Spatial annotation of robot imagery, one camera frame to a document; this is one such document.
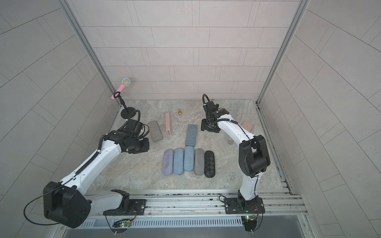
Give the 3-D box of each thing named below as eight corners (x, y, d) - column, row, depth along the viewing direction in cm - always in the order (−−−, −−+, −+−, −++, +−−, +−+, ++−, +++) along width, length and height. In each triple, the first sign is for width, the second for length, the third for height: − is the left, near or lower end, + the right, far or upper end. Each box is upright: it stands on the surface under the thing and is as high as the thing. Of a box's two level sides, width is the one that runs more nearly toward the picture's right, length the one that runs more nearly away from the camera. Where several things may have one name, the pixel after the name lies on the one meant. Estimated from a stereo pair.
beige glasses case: (193, 175, 83) (193, 173, 80) (194, 150, 93) (194, 148, 90) (204, 175, 83) (204, 173, 80) (203, 150, 93) (204, 148, 90)
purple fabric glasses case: (161, 175, 83) (160, 173, 80) (165, 151, 92) (164, 148, 90) (172, 175, 83) (171, 173, 80) (174, 151, 92) (174, 149, 90)
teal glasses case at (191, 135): (185, 145, 95) (185, 143, 93) (188, 126, 104) (188, 124, 102) (195, 146, 94) (195, 144, 92) (197, 127, 104) (197, 124, 102)
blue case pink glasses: (183, 171, 85) (182, 169, 82) (184, 148, 94) (184, 145, 91) (194, 171, 85) (193, 169, 82) (194, 148, 94) (194, 146, 91)
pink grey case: (166, 135, 99) (165, 130, 94) (166, 118, 108) (165, 112, 104) (171, 134, 99) (170, 129, 94) (171, 117, 109) (170, 112, 104)
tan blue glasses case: (172, 174, 83) (171, 172, 81) (174, 150, 93) (174, 147, 90) (183, 174, 83) (183, 172, 81) (184, 150, 93) (184, 148, 90)
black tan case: (204, 177, 82) (205, 175, 80) (204, 152, 92) (204, 150, 89) (215, 177, 82) (215, 175, 80) (213, 152, 92) (213, 150, 89)
